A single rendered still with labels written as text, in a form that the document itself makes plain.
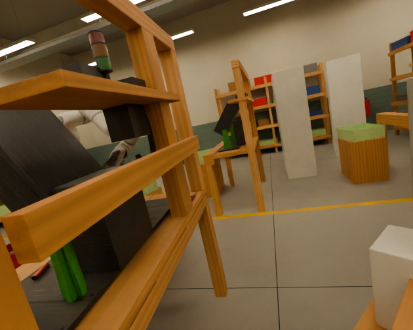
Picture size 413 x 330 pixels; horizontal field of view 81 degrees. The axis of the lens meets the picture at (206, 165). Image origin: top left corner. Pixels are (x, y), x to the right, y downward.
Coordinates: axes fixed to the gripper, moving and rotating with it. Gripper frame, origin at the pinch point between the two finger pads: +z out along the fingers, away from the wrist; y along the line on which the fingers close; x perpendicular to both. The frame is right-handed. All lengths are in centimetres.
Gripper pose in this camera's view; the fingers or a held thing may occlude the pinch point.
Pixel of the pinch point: (109, 165)
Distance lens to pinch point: 136.9
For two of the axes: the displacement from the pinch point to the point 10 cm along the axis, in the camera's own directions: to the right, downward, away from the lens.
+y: 4.9, -7.4, -4.7
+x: 8.7, 4.6, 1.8
